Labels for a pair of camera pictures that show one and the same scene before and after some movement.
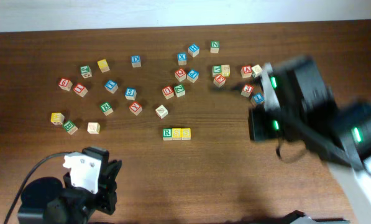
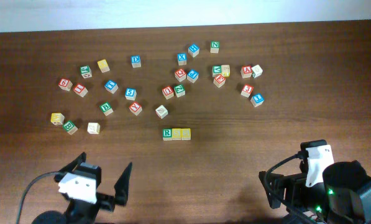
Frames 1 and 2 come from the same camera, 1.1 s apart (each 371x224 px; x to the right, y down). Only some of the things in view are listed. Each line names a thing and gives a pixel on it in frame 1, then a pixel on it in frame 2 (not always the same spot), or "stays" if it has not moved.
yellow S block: x=186 y=133 stays
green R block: x=167 y=134 stays
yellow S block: x=176 y=134 stays
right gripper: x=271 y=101 to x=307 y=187
